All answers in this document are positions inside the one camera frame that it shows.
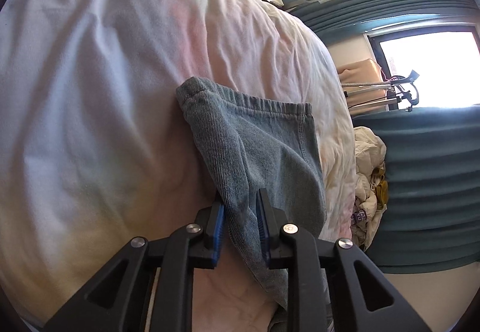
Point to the garment steamer stand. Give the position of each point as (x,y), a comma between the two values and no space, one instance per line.
(403,90)

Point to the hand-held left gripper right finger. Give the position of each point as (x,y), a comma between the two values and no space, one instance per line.
(262,230)

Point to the pile of white bedding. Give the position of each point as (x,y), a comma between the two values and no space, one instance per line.
(369,144)

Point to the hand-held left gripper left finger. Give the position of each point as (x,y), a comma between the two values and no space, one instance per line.
(218,238)

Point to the blue denim pants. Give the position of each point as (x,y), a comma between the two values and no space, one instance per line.
(270,152)

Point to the window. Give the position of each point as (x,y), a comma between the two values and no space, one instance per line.
(431,65)

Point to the mustard yellow cloth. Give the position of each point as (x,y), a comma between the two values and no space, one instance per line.
(381,191)

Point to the white garment with purple print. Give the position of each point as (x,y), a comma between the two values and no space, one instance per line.
(358,216)

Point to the pastel tie-dye duvet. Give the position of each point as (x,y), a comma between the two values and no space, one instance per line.
(93,92)

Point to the wide teal curtain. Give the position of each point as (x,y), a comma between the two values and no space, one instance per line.
(431,167)

